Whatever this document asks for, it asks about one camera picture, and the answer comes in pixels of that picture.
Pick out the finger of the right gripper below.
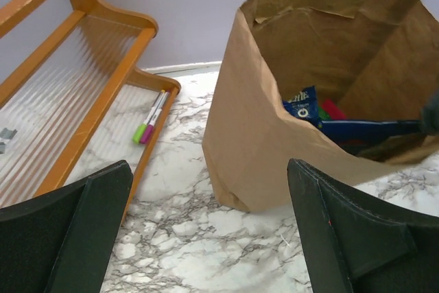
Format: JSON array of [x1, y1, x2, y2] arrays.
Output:
[[420, 91, 439, 135]]

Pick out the grey binder clip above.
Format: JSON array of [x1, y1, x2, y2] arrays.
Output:
[[0, 128, 18, 154]]

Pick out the dark blue chilli snack bag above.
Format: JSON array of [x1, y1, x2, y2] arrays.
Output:
[[320, 119, 426, 146]]

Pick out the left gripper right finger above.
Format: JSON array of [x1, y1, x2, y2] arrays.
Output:
[[287, 159, 438, 292]]

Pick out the pink marker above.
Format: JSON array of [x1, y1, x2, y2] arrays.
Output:
[[140, 91, 169, 144]]

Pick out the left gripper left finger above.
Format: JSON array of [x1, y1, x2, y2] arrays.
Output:
[[1, 161, 133, 292]]

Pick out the blue white snack bag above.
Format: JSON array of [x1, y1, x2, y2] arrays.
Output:
[[282, 86, 321, 127]]

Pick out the brown paper bag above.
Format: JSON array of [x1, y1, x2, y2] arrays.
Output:
[[202, 0, 438, 211]]

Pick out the orange wooden rack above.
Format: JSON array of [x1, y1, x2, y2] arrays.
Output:
[[1, 0, 181, 207]]

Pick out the green red snack bag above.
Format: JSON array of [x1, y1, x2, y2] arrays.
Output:
[[318, 99, 347, 121]]

